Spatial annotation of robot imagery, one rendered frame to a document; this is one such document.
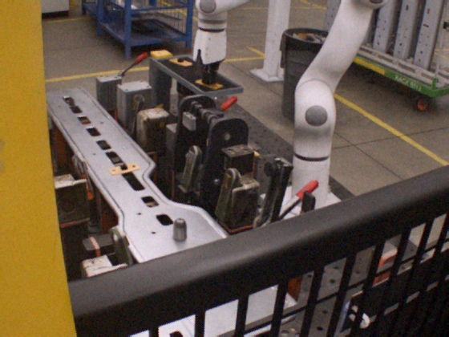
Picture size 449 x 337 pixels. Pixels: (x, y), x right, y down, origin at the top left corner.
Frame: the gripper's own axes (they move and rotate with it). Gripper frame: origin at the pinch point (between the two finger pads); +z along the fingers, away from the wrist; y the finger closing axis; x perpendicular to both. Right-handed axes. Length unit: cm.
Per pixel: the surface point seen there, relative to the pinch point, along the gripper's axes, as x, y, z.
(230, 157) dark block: 30.1, 25.3, 7.0
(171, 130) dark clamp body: 3.5, 18.8, 10.8
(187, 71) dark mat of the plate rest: -13.7, -4.6, 2.5
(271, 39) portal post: -192, -311, 78
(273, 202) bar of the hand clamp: 51, 36, 5
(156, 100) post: -33.1, -9.2, 19.8
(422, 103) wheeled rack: -40, -358, 110
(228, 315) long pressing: 57, 57, 19
